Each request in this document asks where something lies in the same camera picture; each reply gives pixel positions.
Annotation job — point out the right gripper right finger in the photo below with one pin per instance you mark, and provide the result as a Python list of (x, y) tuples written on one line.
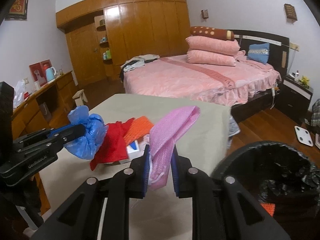
[(221, 209)]

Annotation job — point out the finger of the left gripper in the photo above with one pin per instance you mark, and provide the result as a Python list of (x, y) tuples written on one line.
[(65, 134)]

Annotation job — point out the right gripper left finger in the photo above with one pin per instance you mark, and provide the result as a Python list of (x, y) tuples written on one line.
[(99, 209)]

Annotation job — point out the blue plastic bag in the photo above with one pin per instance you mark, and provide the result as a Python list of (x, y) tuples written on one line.
[(87, 145)]

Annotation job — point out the red knit gloves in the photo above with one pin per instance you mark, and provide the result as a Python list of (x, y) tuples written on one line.
[(113, 148)]

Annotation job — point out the pink mesh bag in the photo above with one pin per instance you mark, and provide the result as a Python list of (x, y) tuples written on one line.
[(162, 139)]

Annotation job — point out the black trash bin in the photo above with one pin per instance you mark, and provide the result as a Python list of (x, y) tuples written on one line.
[(274, 172)]

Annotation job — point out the small white stool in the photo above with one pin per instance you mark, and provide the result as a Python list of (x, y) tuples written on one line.
[(80, 98)]

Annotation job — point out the white plastic bag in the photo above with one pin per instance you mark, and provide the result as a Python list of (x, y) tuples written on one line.
[(19, 93)]

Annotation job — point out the light blue kettle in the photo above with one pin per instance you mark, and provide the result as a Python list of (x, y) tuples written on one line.
[(50, 74)]

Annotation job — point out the white blue alcohol pad box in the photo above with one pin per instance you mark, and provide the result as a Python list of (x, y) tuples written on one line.
[(134, 150)]

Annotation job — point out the orange mesh scrubber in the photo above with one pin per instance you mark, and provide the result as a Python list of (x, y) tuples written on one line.
[(139, 128)]

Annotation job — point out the pile of clothes on bed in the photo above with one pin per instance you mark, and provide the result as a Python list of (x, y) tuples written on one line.
[(136, 62)]

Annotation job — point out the wooden wardrobe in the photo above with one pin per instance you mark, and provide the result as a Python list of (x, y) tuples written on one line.
[(102, 34)]

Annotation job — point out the white bathroom scale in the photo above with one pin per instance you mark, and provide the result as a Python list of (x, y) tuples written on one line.
[(303, 136)]

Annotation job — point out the pink floor scale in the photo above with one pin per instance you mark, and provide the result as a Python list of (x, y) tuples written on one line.
[(317, 141)]

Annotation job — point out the bed with pink cover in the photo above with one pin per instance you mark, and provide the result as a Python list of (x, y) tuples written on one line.
[(245, 87)]

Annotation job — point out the plaid bag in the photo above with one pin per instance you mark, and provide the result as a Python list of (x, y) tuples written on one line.
[(315, 117)]

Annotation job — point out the black white nightstand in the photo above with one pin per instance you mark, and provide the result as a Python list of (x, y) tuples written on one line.
[(293, 99)]

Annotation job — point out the lower pink pillow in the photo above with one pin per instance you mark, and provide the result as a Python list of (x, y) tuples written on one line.
[(207, 57)]

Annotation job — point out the yellow toy on nightstand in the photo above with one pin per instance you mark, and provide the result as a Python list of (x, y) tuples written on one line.
[(305, 81)]

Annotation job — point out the blue cushion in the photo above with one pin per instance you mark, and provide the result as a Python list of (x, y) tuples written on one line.
[(258, 53)]

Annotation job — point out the black headboard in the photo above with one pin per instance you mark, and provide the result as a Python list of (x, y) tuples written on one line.
[(276, 46)]

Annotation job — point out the brown dotted bolster pillow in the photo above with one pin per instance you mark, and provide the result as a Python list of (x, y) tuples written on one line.
[(220, 34)]

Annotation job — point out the red picture frame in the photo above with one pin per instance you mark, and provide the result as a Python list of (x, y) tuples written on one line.
[(38, 71)]

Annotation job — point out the framed wall picture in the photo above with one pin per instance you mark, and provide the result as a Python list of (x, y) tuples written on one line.
[(18, 11)]

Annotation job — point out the left wall lamp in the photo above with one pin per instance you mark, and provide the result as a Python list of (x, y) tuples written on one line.
[(204, 14)]

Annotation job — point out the wall lamp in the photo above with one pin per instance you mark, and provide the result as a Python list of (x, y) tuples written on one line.
[(204, 14), (290, 12)]

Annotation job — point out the right wall lamp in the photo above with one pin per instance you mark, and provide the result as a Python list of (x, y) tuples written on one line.
[(290, 12)]

